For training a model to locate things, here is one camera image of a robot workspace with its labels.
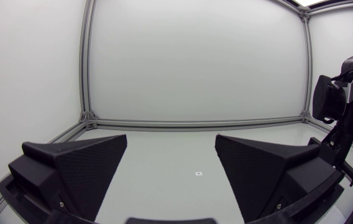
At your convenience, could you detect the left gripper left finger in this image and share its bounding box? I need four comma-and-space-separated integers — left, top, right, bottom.
7, 134, 128, 222

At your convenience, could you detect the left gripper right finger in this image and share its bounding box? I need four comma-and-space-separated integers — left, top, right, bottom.
214, 134, 346, 223

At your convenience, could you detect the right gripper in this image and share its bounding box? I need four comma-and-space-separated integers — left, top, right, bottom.
307, 124, 353, 188

